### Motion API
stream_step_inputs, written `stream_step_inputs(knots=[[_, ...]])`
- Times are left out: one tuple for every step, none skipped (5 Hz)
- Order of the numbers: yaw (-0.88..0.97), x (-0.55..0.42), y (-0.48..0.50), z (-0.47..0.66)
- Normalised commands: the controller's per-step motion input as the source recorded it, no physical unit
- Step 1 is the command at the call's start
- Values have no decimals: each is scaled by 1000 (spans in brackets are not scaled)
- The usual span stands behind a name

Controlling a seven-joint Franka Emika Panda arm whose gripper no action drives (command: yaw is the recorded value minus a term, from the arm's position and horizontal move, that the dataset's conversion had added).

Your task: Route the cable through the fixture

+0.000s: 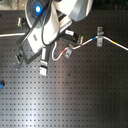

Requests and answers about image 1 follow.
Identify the metal cable clip left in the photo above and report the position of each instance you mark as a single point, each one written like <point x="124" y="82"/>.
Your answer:
<point x="22" y="22"/>

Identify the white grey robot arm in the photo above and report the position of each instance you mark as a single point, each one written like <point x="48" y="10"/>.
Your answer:
<point x="65" y="11"/>

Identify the metal cable clip right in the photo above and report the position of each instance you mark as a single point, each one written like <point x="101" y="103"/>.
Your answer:
<point x="100" y="34"/>

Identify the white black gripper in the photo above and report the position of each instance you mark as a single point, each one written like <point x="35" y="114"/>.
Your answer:
<point x="43" y="34"/>

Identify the metal cable clip middle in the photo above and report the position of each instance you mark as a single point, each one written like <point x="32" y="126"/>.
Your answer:
<point x="68" y="52"/>

